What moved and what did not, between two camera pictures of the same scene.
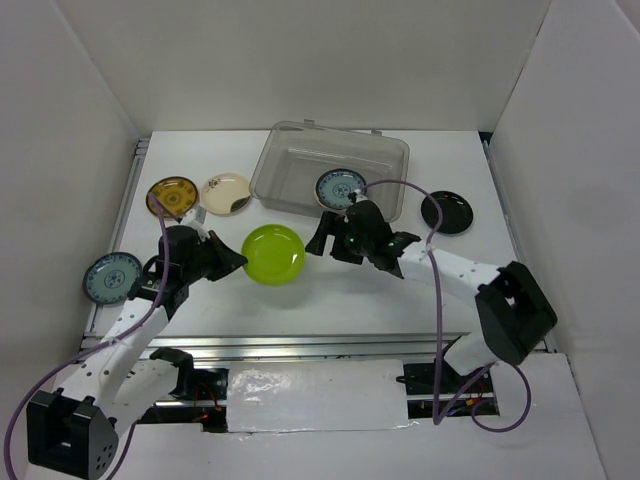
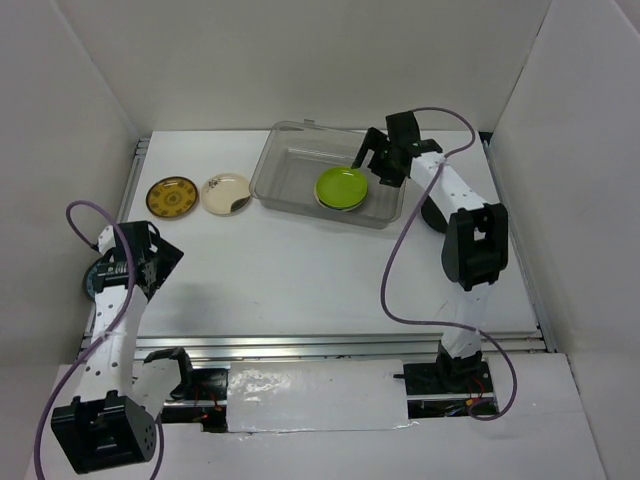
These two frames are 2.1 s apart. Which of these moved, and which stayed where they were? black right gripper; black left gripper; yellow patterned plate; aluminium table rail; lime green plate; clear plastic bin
Moved: lime green plate; black right gripper; black left gripper
Stayed: aluminium table rail; clear plastic bin; yellow patterned plate
